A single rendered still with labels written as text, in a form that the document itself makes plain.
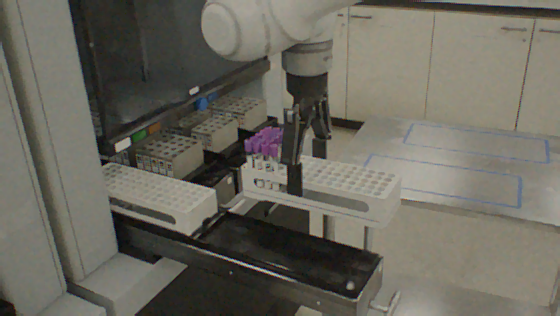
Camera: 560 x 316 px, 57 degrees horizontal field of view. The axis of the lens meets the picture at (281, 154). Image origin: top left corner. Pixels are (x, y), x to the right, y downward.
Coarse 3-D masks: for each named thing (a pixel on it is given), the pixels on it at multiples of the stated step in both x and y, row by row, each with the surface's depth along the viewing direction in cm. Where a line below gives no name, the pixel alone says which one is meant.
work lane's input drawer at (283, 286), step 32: (128, 224) 106; (224, 224) 105; (256, 224) 104; (192, 256) 99; (224, 256) 96; (256, 256) 96; (288, 256) 95; (320, 256) 95; (352, 256) 95; (256, 288) 94; (288, 288) 90; (320, 288) 87; (352, 288) 85
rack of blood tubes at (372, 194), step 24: (312, 168) 100; (336, 168) 99; (360, 168) 99; (264, 192) 101; (312, 192) 103; (336, 192) 92; (360, 192) 91; (384, 192) 90; (336, 216) 95; (360, 216) 92; (384, 216) 90
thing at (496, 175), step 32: (384, 128) 143; (416, 128) 142; (448, 128) 141; (480, 128) 141; (352, 160) 126; (384, 160) 125; (416, 160) 125; (448, 160) 124; (480, 160) 124; (512, 160) 123; (544, 160) 123; (416, 192) 111; (448, 192) 111; (480, 192) 110; (512, 192) 110; (544, 192) 110; (512, 224) 102; (544, 224) 100; (384, 288) 164; (416, 288) 163; (448, 288) 163
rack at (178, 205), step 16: (112, 176) 113; (128, 176) 113; (144, 176) 112; (160, 176) 112; (112, 192) 106; (128, 192) 106; (144, 192) 107; (160, 192) 105; (176, 192) 105; (192, 192) 106; (208, 192) 105; (112, 208) 109; (128, 208) 111; (144, 208) 111; (160, 208) 101; (176, 208) 100; (192, 208) 100; (208, 208) 104; (160, 224) 103; (176, 224) 100; (192, 224) 100
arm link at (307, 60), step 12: (288, 48) 86; (300, 48) 85; (312, 48) 85; (324, 48) 86; (288, 60) 87; (300, 60) 86; (312, 60) 86; (324, 60) 87; (288, 72) 88; (300, 72) 87; (312, 72) 87; (324, 72) 88
